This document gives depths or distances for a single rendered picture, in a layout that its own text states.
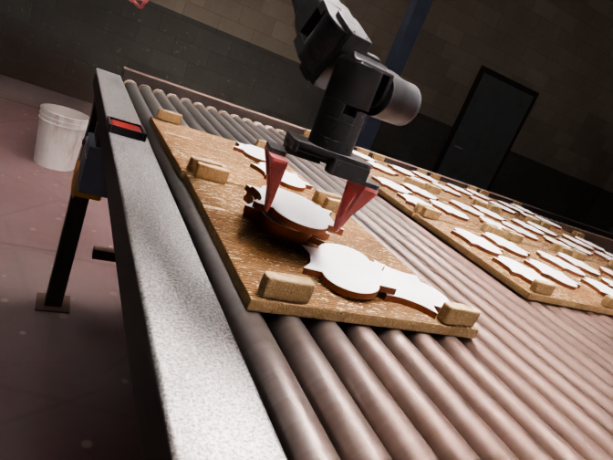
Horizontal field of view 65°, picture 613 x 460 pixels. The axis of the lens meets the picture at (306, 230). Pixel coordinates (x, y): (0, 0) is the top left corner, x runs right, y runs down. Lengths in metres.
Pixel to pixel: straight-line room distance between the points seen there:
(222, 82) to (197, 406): 5.77
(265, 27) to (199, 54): 0.83
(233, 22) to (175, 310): 5.65
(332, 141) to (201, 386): 0.31
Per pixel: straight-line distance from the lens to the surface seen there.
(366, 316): 0.59
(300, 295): 0.54
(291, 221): 0.61
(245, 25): 6.08
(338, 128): 0.58
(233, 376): 0.43
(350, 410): 0.45
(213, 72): 6.06
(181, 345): 0.45
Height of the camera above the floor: 1.16
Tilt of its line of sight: 17 degrees down
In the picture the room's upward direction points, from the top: 22 degrees clockwise
